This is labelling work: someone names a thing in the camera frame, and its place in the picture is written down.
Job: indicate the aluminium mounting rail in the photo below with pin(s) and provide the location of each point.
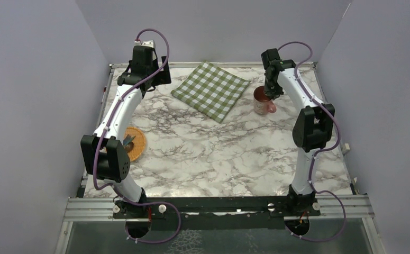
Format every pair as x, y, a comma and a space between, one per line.
325, 207

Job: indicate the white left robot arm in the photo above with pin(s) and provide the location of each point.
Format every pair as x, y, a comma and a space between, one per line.
104, 154

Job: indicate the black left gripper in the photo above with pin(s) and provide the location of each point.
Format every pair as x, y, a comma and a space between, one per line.
162, 78

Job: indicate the orange woven plate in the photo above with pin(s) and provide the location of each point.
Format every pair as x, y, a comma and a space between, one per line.
137, 147

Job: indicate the green white checkered cloth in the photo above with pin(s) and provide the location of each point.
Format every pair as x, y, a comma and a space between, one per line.
211, 90

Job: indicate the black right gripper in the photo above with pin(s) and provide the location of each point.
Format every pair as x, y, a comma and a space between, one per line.
270, 92

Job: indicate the blue handled utensil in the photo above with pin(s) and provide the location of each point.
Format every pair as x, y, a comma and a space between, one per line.
128, 140

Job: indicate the pink ceramic mug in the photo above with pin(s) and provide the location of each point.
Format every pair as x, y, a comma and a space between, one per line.
261, 103

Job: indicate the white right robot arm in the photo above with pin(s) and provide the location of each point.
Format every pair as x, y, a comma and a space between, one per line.
312, 130

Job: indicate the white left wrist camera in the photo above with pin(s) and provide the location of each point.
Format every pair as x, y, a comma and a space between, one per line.
149, 43

